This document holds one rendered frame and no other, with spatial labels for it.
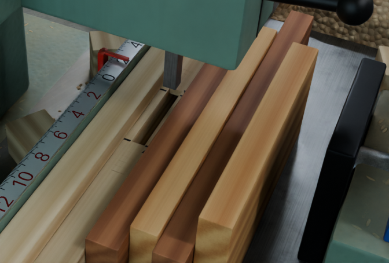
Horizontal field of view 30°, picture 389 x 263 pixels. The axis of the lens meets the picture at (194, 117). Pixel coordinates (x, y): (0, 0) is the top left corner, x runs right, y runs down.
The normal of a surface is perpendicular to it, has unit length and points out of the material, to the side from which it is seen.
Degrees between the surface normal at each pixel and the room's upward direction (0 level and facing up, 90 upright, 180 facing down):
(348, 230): 0
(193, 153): 0
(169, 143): 0
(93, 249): 90
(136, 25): 90
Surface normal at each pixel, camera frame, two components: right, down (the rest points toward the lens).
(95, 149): 0.08, -0.75
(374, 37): -0.31, 0.29
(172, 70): -0.37, 0.59
